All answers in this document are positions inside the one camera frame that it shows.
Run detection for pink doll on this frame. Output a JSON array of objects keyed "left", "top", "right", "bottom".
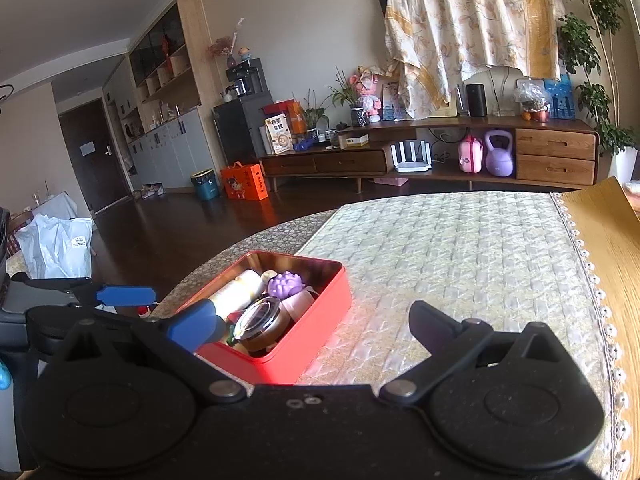
[{"left": 356, "top": 66, "right": 383, "bottom": 123}]

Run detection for red tin box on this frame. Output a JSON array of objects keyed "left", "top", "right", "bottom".
[{"left": 150, "top": 250, "right": 353, "bottom": 386}]

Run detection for white plastic bag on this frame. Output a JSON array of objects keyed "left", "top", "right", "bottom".
[{"left": 15, "top": 212, "right": 96, "bottom": 281}]

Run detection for white yellow bottle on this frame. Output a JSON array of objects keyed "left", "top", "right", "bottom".
[{"left": 207, "top": 269, "right": 266, "bottom": 318}]

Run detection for purple kettlebell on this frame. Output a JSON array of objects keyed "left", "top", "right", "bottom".
[{"left": 484, "top": 130, "right": 516, "bottom": 177}]

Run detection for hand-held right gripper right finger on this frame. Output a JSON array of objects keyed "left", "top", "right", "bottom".
[{"left": 380, "top": 301, "right": 571, "bottom": 403}]

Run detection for potted orchid plant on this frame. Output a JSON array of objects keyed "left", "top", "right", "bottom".
[{"left": 325, "top": 66, "right": 371, "bottom": 128}]

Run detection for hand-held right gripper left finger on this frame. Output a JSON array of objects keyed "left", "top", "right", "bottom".
[{"left": 50, "top": 300, "right": 246, "bottom": 402}]

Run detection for wooden tv cabinet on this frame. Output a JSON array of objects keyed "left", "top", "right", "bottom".
[{"left": 260, "top": 117, "right": 601, "bottom": 193}]

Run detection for black mini fridge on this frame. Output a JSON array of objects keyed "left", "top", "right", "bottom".
[{"left": 212, "top": 91, "right": 276, "bottom": 166}]

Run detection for orange gift bag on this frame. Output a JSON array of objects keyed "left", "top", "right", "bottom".
[{"left": 220, "top": 161, "right": 269, "bottom": 202}]

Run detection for blue picture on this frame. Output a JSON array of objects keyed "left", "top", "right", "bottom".
[{"left": 544, "top": 74, "right": 577, "bottom": 121}]

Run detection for bag of fruit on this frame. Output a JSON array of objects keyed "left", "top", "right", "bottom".
[{"left": 514, "top": 80, "right": 553, "bottom": 122}]

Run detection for black coffee machine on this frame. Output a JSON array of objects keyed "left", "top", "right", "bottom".
[{"left": 225, "top": 58, "right": 266, "bottom": 101}]

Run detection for potted tree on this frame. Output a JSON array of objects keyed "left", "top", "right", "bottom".
[{"left": 555, "top": 0, "right": 640, "bottom": 183}]

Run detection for round metal tin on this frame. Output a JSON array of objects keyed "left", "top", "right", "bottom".
[{"left": 232, "top": 296, "right": 296, "bottom": 356}]

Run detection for floral cloth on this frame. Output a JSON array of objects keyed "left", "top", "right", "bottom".
[{"left": 382, "top": 0, "right": 568, "bottom": 120}]

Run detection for red gift bags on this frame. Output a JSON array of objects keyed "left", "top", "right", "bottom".
[{"left": 262, "top": 100, "right": 306, "bottom": 133}]

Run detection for white router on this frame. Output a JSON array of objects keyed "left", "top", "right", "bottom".
[{"left": 391, "top": 141, "right": 433, "bottom": 173}]

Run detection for yellow wood-pattern mat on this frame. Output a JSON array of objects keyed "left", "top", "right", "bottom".
[{"left": 560, "top": 176, "right": 640, "bottom": 411}]

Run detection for wooden shelf cabinet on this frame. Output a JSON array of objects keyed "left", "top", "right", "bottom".
[{"left": 102, "top": 0, "right": 226, "bottom": 191}]

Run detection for teal trash bin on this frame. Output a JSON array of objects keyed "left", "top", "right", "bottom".
[{"left": 190, "top": 169, "right": 221, "bottom": 201}]

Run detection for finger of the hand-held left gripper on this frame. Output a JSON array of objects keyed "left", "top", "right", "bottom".
[
  {"left": 25, "top": 304, "right": 168, "bottom": 356},
  {"left": 92, "top": 285, "right": 157, "bottom": 308}
]

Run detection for black speaker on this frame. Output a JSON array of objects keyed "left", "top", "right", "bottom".
[{"left": 466, "top": 83, "right": 488, "bottom": 118}]

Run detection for pink toy case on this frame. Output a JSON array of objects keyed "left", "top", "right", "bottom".
[{"left": 458, "top": 134, "right": 485, "bottom": 175}]

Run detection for purple spiky ball toy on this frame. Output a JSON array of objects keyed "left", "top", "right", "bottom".
[{"left": 267, "top": 270, "right": 306, "bottom": 301}]

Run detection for dried flower vase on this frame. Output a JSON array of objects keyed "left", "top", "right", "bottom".
[{"left": 207, "top": 17, "right": 248, "bottom": 68}]

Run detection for quilted cream table mat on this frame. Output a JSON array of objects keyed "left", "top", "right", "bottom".
[{"left": 292, "top": 192, "right": 621, "bottom": 461}]

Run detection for dark wooden door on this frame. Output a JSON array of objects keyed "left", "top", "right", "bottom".
[{"left": 57, "top": 97, "right": 133, "bottom": 213}]

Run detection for small potted plant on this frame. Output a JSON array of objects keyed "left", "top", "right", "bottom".
[{"left": 300, "top": 89, "right": 331, "bottom": 143}]

